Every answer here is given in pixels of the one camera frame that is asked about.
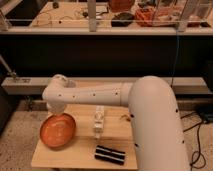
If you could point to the orange ceramic bowl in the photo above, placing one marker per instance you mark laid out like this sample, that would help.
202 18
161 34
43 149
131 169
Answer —
57 130

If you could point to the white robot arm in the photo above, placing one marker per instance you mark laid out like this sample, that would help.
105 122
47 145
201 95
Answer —
155 119

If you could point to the orange carrot toy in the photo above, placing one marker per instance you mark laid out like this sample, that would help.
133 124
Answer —
126 117

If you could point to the black white striped cloth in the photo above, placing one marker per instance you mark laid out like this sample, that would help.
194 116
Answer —
109 155

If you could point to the black bag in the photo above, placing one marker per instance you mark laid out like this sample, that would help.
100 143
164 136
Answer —
123 19

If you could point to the orange crate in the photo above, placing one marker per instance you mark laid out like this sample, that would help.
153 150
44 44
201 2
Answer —
157 17

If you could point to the grey metal beam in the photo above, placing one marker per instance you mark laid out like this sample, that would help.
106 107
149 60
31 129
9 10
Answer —
35 85

